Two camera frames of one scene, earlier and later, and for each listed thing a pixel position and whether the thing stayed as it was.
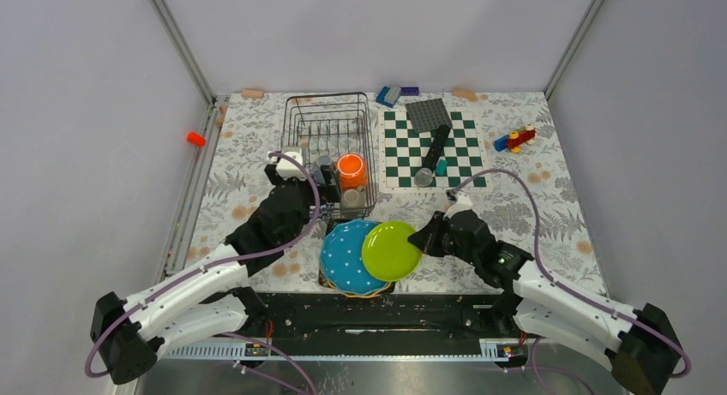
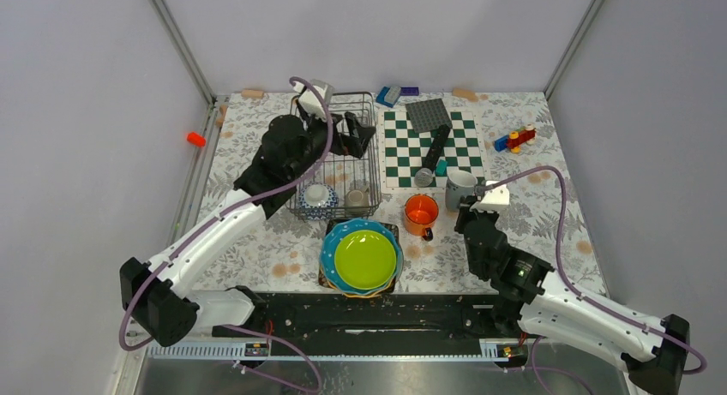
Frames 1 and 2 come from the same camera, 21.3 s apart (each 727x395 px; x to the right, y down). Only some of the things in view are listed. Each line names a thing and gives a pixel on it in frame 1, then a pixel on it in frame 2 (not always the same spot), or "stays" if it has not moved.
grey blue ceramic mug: x=322 y=159 to x=459 y=183
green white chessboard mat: x=402 y=154 stays
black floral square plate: x=324 y=284 to x=395 y=230
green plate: x=387 y=253 to x=365 y=260
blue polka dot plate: x=341 y=259 stays
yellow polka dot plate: x=361 y=296 stays
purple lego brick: x=407 y=91 stays
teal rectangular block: x=441 y=167 stays
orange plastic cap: x=195 y=139 stays
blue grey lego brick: x=388 y=95 stays
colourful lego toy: x=515 y=139 stays
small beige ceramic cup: x=353 y=198 stays
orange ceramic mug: x=352 y=170 to x=420 y=212
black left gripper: x=331 y=192 to x=355 y=143
